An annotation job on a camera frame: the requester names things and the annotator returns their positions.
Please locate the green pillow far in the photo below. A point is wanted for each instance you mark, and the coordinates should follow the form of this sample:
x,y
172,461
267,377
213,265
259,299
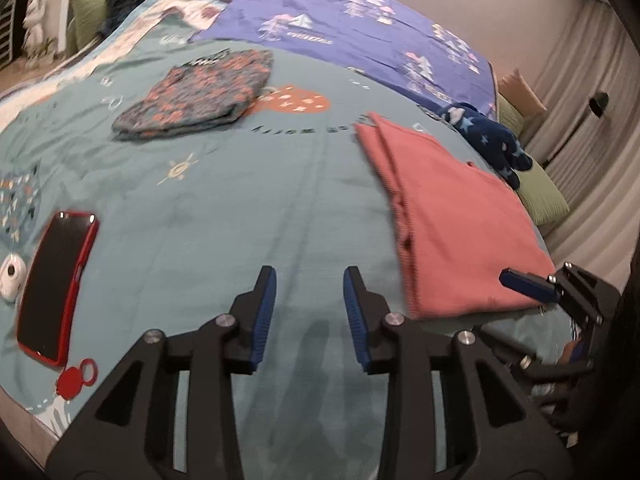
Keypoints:
x,y
509,116

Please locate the grey pleated curtain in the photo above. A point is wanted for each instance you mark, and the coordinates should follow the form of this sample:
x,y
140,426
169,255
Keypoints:
x,y
598,171

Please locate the green cushion left side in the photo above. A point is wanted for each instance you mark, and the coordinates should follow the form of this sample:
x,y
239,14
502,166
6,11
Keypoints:
x,y
88,18

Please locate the floral patterned folded garment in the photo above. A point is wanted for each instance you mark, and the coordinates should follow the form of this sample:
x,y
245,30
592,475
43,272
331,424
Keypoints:
x,y
198,95

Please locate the navy star fleece garment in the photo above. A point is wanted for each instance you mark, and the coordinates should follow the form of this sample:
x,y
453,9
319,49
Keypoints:
x,y
497,144

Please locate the pink knit sweater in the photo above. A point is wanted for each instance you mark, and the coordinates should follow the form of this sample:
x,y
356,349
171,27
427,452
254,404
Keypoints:
x,y
457,227

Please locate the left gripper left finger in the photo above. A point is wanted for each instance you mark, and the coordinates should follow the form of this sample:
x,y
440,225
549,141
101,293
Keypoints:
x,y
166,409

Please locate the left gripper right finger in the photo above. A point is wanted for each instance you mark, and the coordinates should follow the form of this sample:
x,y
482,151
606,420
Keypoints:
x,y
453,411

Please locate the small white round gadget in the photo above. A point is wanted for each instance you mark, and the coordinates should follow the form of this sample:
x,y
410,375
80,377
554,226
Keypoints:
x,y
12,277

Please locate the red cased smartphone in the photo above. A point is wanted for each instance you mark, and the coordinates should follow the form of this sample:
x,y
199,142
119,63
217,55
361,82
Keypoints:
x,y
47,305

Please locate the black floor lamp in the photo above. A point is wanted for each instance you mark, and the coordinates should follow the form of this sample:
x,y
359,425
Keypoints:
x,y
596,107

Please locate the green pillow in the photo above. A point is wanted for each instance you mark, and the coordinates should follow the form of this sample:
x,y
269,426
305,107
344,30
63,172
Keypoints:
x,y
509,116
543,201

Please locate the purple tree print sheet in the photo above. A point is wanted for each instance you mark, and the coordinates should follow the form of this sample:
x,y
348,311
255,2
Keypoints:
x,y
381,39

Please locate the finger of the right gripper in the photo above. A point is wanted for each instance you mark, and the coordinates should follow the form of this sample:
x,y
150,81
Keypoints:
x,y
543,290

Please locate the white bear figurine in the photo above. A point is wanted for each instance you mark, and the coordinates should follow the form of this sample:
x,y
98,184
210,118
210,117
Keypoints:
x,y
35,41

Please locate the green pillow near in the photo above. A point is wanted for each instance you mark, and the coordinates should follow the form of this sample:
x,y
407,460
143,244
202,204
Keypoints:
x,y
543,201

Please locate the teal patterned quilt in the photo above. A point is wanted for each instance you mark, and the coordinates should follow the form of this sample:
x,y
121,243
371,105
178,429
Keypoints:
x,y
186,224

